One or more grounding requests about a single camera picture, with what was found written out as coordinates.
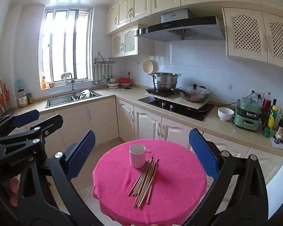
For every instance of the glass bottle with white label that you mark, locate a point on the glass bottle with white label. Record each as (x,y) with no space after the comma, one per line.
(22,100)

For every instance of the steel ladle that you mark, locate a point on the steel ladle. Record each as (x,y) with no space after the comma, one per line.
(105,75)
(95,81)
(101,80)

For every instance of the white rag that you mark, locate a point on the white rag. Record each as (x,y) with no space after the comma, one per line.
(281,146)

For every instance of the black induction cooker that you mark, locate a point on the black induction cooker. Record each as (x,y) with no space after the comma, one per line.
(155,92)

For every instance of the white cup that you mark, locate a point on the white cup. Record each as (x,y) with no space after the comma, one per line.
(137,160)

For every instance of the cream plastic colander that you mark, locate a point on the cream plastic colander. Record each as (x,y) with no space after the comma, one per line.
(149,66)

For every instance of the steel sink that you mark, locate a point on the steel sink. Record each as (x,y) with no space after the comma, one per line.
(59,100)

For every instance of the white plate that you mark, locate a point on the white plate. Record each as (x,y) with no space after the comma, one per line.
(84,94)

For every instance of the stack of white dishes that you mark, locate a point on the stack of white dishes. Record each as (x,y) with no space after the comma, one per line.
(112,84)

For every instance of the teal box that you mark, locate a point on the teal box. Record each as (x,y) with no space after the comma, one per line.
(19,84)

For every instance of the steel stockpot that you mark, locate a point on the steel stockpot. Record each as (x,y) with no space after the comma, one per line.
(164,82)

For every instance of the steel faucet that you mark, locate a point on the steel faucet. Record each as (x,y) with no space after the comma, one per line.
(72,87)

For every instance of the wall utensil rack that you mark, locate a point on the wall utensil rack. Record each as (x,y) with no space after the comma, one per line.
(103,60)

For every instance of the wok with glass lid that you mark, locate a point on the wok with glass lid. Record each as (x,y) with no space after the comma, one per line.
(195,94)

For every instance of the cluster of condiment bottles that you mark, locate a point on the cluster of condiment bottles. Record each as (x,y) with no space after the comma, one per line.
(270,122)

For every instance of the small glass jar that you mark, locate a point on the small glass jar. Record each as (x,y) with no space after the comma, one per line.
(30,98)

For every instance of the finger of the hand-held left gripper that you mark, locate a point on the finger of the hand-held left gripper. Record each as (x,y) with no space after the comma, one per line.
(50,125)
(26,118)

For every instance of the bunch of wooden chopsticks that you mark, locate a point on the bunch of wooden chopsticks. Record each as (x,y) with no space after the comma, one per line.
(143,183)

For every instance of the small lattice door cabinet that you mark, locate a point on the small lattice door cabinet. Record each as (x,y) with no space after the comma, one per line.
(129,41)

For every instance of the pink tablecloth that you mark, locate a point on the pink tablecloth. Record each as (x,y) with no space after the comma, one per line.
(174,181)

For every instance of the green electric cooker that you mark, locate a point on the green electric cooker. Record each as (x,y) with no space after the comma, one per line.
(247,115)

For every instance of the black glass gas hob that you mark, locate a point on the black glass gas hob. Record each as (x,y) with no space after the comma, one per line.
(155,103)

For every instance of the grey rag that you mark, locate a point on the grey rag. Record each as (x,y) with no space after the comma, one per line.
(66,75)

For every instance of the person's left hand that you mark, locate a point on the person's left hand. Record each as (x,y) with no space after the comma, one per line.
(10,184)

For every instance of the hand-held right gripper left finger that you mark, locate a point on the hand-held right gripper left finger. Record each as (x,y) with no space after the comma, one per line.
(81,155)

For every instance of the orange box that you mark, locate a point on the orange box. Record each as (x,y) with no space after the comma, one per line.
(43,82)

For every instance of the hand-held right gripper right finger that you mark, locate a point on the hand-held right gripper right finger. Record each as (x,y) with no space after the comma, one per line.
(204,155)

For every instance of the window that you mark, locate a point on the window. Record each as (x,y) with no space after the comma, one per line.
(66,47)

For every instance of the red lidded bowl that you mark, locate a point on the red lidded bowl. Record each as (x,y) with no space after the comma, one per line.
(125,80)

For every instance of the large lattice door cabinet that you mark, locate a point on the large lattice door cabinet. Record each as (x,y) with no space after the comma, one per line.
(246,34)

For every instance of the wall socket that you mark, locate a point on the wall socket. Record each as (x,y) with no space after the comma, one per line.
(256,94)
(129,73)

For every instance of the white bowl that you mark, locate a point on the white bowl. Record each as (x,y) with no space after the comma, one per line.
(225,114)

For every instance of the range hood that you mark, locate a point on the range hood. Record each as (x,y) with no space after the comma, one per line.
(191,27)

